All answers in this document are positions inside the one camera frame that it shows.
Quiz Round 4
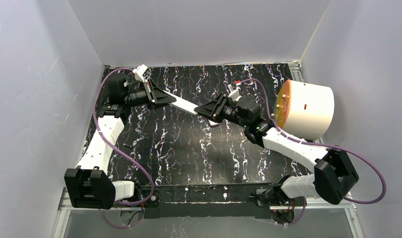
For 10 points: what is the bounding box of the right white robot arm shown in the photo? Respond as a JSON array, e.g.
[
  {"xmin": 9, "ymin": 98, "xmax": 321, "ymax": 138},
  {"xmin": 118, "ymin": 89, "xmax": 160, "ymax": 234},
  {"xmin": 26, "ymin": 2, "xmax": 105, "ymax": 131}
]
[{"xmin": 195, "ymin": 93, "xmax": 359, "ymax": 205}]

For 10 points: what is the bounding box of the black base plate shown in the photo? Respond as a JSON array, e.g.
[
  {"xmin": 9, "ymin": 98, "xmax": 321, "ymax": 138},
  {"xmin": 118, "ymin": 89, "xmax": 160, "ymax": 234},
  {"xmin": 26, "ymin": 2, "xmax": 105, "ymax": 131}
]
[{"xmin": 110, "ymin": 183, "xmax": 295, "ymax": 220}]

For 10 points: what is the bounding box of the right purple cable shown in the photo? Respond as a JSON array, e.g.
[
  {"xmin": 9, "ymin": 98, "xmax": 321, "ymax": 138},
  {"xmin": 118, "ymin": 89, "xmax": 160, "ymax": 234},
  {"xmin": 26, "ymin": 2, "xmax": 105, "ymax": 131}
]
[{"xmin": 240, "ymin": 78, "xmax": 387, "ymax": 227}]

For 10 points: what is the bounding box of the slim white remote control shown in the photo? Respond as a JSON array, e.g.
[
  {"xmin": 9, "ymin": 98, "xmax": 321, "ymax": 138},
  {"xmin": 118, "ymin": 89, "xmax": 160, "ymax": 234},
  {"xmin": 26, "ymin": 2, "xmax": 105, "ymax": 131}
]
[{"xmin": 165, "ymin": 92, "xmax": 198, "ymax": 116}]

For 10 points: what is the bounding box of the aluminium frame rail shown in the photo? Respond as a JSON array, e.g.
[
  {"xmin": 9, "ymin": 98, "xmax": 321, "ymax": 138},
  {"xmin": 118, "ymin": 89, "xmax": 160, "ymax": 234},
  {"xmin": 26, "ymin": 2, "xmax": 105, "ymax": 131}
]
[{"xmin": 60, "ymin": 183, "xmax": 364, "ymax": 238}]

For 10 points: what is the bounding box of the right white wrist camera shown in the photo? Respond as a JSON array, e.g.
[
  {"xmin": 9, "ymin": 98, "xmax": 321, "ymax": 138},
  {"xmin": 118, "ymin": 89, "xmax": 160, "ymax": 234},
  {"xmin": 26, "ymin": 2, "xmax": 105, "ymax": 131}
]
[{"xmin": 227, "ymin": 80, "xmax": 241, "ymax": 102}]

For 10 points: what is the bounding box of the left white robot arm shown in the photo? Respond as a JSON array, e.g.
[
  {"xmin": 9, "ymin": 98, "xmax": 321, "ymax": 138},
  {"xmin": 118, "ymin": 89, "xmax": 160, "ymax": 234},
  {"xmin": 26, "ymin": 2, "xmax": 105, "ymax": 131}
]
[{"xmin": 64, "ymin": 72, "xmax": 177, "ymax": 210}]

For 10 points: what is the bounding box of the white cylindrical container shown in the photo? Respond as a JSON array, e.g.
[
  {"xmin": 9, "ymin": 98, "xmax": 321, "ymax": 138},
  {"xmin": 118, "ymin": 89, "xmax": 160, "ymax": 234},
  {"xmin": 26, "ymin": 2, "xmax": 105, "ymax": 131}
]
[{"xmin": 273, "ymin": 80, "xmax": 335, "ymax": 141}]

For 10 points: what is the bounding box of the grey remote control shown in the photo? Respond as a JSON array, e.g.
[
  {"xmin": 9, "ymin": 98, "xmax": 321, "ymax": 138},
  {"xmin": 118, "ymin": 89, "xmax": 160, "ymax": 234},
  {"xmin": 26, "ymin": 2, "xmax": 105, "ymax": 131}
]
[{"xmin": 207, "ymin": 119, "xmax": 220, "ymax": 127}]

